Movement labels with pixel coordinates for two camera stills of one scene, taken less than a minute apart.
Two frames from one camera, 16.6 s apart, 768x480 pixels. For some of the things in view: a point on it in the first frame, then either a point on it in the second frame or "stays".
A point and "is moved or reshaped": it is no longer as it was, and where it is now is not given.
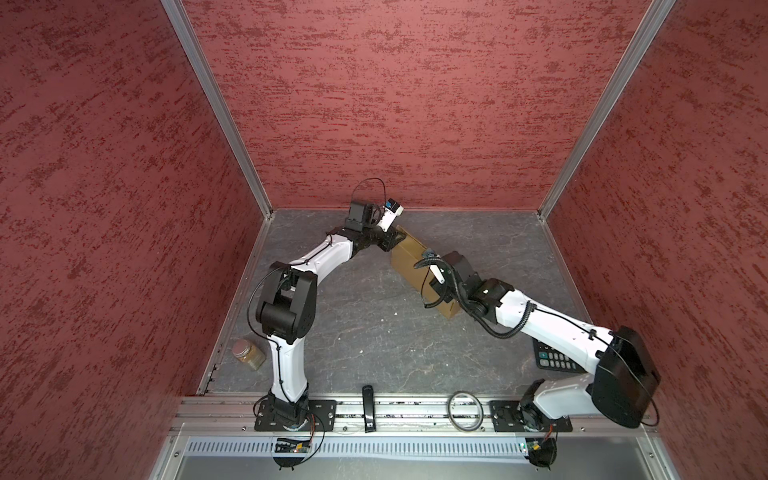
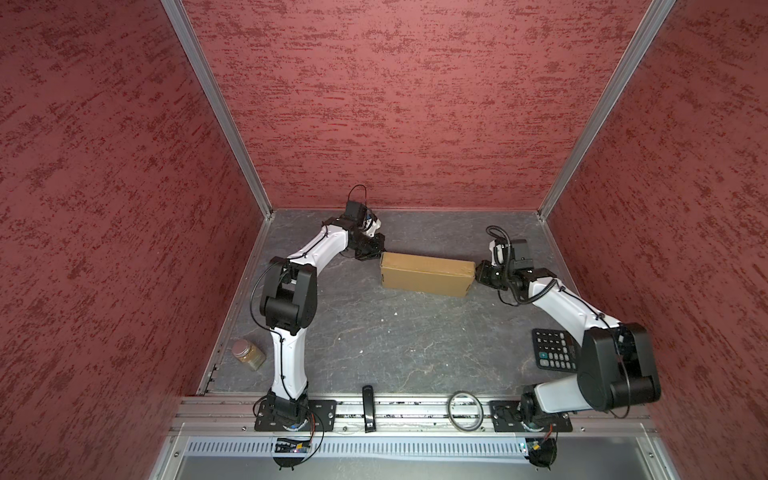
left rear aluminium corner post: [221, 100] stays
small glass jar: [251, 355] stays
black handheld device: [368, 406] stays
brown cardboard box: [403, 260] is moved or reshaped
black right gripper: [444, 295] → [482, 273]
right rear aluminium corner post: [650, 24] stays
